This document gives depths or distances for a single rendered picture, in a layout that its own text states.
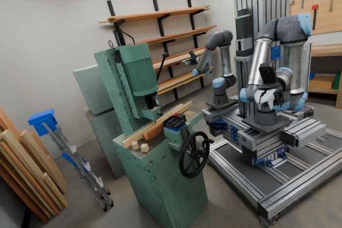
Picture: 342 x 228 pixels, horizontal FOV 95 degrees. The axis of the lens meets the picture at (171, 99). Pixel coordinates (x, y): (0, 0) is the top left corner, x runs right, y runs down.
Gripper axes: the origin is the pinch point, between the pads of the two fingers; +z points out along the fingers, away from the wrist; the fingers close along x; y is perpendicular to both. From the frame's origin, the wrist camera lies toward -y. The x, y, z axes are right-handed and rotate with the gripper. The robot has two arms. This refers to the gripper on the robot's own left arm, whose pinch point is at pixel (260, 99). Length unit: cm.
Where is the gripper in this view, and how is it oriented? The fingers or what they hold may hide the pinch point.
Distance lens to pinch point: 60.3
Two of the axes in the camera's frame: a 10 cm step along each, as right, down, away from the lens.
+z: -6.7, 4.0, -6.3
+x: -6.8, 0.3, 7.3
